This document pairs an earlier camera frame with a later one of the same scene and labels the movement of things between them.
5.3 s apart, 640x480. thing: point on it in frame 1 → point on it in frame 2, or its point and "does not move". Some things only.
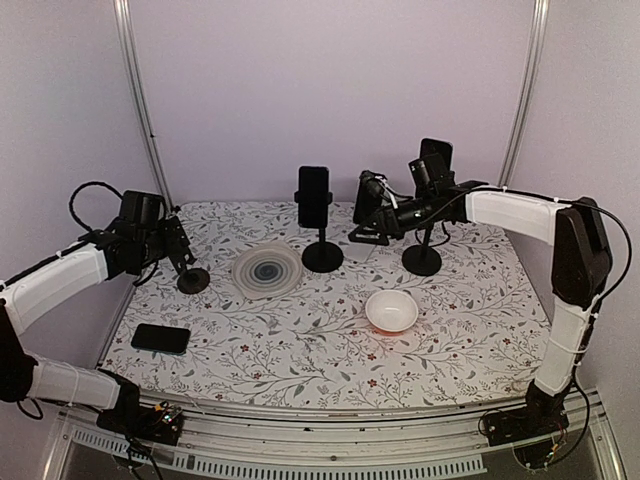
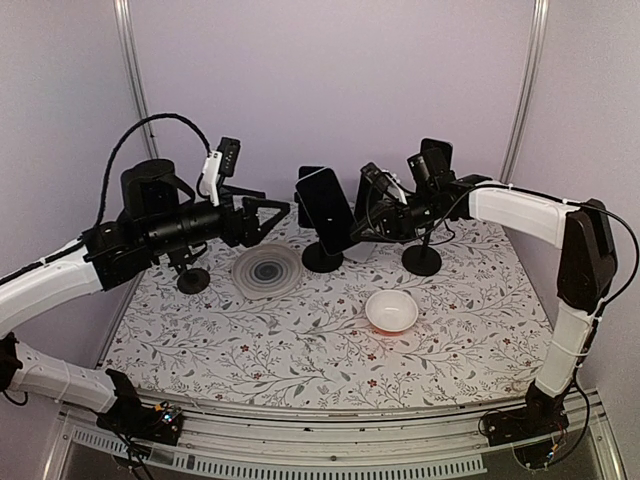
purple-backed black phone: (438, 159) does not move
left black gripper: (176, 235) → (249, 232)
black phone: (368, 196) does not move
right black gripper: (388, 219) does not move
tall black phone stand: (423, 259) does not move
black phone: (161, 338) → (328, 211)
